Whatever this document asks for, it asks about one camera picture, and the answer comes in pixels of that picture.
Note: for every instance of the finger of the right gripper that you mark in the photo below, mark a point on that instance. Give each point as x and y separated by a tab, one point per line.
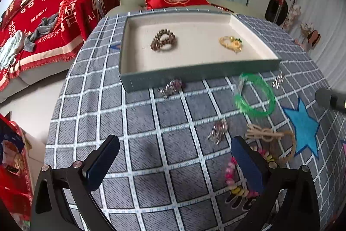
329	98

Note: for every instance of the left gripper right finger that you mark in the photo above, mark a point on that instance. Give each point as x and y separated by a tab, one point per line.
300	208

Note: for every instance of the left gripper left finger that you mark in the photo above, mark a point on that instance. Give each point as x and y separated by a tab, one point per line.
50	209

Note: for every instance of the silver rhinestone hair clip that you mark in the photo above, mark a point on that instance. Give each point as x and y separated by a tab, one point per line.
278	81

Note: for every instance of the green translucent bangle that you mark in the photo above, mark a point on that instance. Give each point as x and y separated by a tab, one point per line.
253	96

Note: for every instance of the silver crystal hair pin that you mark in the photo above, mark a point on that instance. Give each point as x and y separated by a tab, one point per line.
219	129

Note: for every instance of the teal jewelry tray box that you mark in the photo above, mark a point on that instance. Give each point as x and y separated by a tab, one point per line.
191	46

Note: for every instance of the red gift bag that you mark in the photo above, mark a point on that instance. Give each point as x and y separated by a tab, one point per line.
16	186

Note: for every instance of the pink slippers on rack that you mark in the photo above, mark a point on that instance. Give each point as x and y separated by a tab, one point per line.
309	37

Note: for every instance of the white blue clothing pile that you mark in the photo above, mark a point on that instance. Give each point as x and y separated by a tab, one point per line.
11	49

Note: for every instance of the grey cloth on sofa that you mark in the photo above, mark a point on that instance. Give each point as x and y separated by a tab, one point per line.
45	27

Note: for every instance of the red sofa blanket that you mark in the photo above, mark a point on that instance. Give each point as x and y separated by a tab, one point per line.
76	21

